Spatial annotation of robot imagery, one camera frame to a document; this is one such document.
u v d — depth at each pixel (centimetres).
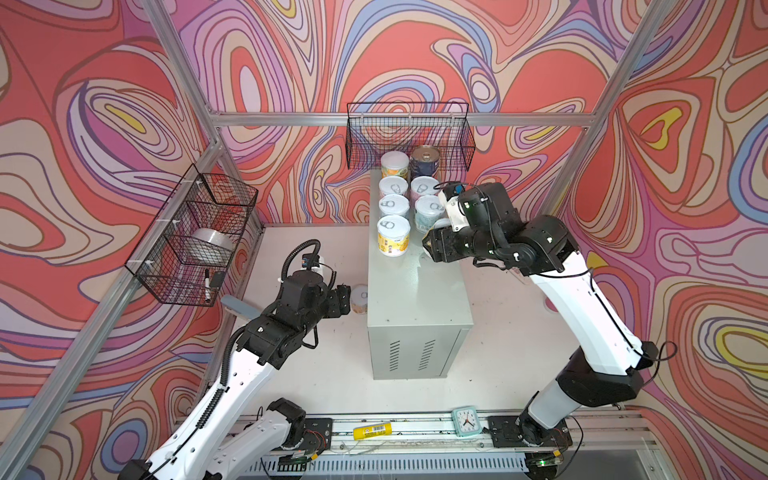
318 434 72
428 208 69
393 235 64
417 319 57
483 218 45
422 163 74
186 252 72
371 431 72
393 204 69
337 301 65
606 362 41
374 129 95
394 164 76
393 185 73
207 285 72
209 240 73
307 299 51
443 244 54
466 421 74
